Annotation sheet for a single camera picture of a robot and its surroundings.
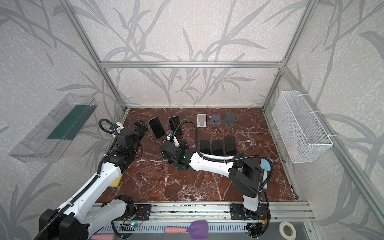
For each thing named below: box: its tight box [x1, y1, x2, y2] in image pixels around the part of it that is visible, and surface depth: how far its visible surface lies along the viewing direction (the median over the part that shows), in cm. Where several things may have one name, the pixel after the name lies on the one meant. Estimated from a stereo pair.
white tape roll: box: [279, 221, 297, 240], surface depth 69 cm
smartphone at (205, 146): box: [200, 139, 211, 155], surface depth 101 cm
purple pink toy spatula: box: [164, 220, 209, 240], surface depth 70 cm
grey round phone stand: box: [210, 113, 222, 126], surface depth 110 cm
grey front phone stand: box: [224, 112, 236, 127], surface depth 107 cm
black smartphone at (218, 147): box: [212, 139, 224, 156], surface depth 102 cm
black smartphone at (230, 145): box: [224, 135, 237, 156], surface depth 101 cm
